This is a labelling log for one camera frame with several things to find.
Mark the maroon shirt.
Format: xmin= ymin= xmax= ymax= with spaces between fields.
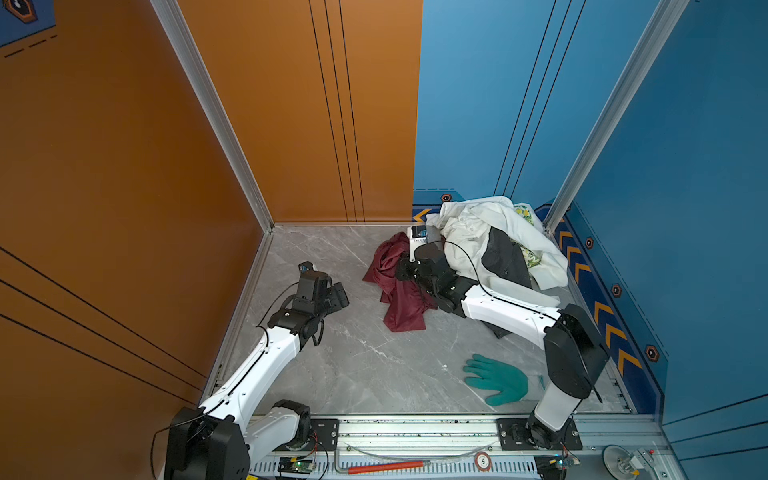
xmin=363 ymin=232 xmax=436 ymax=333

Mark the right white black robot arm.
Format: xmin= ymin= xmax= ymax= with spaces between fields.
xmin=396 ymin=241 xmax=610 ymax=450

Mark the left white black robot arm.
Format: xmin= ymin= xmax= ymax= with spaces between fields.
xmin=151 ymin=262 xmax=349 ymax=479

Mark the white cloth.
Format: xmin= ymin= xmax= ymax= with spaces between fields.
xmin=426 ymin=196 xmax=569 ymax=307

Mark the lemon print cloth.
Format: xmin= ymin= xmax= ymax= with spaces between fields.
xmin=513 ymin=203 xmax=543 ymax=268

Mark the dark grey garment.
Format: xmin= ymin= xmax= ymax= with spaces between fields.
xmin=481 ymin=226 xmax=534 ymax=340

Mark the green rubber glove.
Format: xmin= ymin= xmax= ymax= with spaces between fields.
xmin=463 ymin=354 xmax=529 ymax=407

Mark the green circuit board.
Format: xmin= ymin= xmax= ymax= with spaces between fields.
xmin=277 ymin=457 xmax=316 ymax=477

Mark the round red white sticker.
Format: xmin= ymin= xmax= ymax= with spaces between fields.
xmin=474 ymin=451 xmax=492 ymax=472

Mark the grey round metal part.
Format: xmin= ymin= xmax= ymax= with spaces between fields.
xmin=602 ymin=445 xmax=652 ymax=480

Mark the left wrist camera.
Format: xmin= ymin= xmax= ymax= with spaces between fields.
xmin=298 ymin=261 xmax=314 ymax=275

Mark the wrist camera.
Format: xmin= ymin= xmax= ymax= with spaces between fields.
xmin=298 ymin=261 xmax=314 ymax=275
xmin=406 ymin=224 xmax=442 ymax=262

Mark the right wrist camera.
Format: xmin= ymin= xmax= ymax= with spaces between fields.
xmin=406 ymin=224 xmax=442 ymax=262

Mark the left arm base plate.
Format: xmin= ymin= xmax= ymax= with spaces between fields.
xmin=278 ymin=417 xmax=340 ymax=453

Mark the red handled tool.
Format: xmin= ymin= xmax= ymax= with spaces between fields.
xmin=333 ymin=453 xmax=433 ymax=475

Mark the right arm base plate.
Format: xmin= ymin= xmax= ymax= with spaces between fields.
xmin=496 ymin=417 xmax=583 ymax=451

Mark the aluminium front rail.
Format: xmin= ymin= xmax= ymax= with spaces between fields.
xmin=251 ymin=414 xmax=686 ymax=479

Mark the left aluminium corner post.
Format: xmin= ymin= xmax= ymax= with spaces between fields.
xmin=150 ymin=0 xmax=274 ymax=234

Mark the aluminium corner post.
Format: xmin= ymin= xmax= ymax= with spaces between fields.
xmin=150 ymin=0 xmax=274 ymax=234
xmin=543 ymin=0 xmax=689 ymax=234

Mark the right aluminium corner post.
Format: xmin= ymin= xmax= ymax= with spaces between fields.
xmin=543 ymin=0 xmax=689 ymax=234

